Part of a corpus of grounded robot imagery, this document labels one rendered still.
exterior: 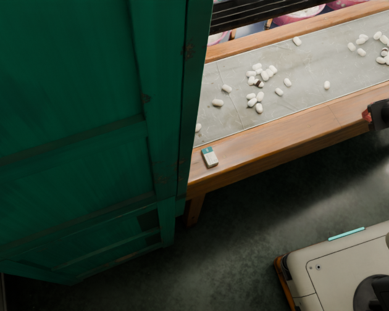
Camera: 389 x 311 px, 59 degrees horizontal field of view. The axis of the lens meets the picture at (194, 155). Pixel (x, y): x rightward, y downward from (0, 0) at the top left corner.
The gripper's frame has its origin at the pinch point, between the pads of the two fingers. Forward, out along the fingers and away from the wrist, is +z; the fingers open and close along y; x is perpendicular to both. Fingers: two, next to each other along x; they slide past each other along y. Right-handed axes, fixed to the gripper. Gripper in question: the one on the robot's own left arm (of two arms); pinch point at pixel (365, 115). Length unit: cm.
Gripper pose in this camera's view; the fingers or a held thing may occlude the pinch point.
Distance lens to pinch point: 102.0
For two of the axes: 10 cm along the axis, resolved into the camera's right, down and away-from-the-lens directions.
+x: 2.4, 9.6, 1.0
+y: -9.5, 2.6, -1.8
